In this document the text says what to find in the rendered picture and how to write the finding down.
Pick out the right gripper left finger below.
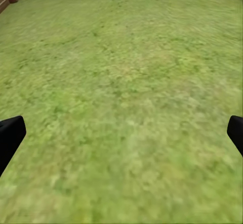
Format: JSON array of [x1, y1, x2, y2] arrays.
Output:
[[0, 116, 26, 176]]

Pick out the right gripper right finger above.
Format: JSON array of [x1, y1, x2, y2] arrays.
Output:
[[227, 115, 243, 156]]

